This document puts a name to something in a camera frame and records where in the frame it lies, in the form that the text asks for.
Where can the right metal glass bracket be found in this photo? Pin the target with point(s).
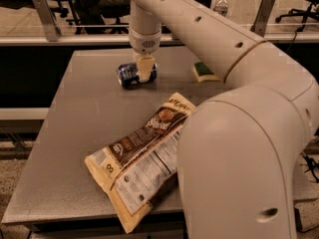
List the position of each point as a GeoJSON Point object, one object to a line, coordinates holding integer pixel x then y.
{"type": "Point", "coordinates": [262, 17]}

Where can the black office chair middle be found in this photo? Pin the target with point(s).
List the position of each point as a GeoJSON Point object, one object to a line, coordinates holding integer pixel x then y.
{"type": "Point", "coordinates": [115, 9]}

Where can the black office chair right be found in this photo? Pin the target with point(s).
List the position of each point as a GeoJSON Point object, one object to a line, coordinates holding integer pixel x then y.
{"type": "Point", "coordinates": [303, 9]}

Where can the blue pepsi can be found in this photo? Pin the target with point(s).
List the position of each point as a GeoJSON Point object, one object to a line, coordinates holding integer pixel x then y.
{"type": "Point", "coordinates": [128, 74]}

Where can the grey metal table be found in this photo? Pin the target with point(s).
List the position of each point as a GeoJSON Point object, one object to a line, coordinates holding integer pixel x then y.
{"type": "Point", "coordinates": [89, 111]}

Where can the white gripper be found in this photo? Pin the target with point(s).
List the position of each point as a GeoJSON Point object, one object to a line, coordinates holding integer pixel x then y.
{"type": "Point", "coordinates": [145, 44]}

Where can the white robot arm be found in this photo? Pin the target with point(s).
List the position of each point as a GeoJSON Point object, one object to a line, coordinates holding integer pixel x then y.
{"type": "Point", "coordinates": [237, 151]}

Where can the clear plastic water bottle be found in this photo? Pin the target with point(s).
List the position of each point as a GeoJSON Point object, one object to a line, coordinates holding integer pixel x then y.
{"type": "Point", "coordinates": [221, 7]}

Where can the black tripod stand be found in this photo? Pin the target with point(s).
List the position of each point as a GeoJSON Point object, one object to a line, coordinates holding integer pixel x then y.
{"type": "Point", "coordinates": [312, 165]}

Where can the metal glass bracket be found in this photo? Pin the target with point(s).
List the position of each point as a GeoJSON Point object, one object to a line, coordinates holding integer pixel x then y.
{"type": "Point", "coordinates": [51, 30]}
{"type": "Point", "coordinates": [262, 17]}

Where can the left metal glass bracket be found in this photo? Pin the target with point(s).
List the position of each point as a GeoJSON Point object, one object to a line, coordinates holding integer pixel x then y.
{"type": "Point", "coordinates": [51, 30]}

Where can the brown and cream chip bag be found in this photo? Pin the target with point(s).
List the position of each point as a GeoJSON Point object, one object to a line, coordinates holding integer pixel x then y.
{"type": "Point", "coordinates": [138, 170]}

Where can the green and yellow sponge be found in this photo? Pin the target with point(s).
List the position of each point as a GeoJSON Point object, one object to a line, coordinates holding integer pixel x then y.
{"type": "Point", "coordinates": [203, 73]}

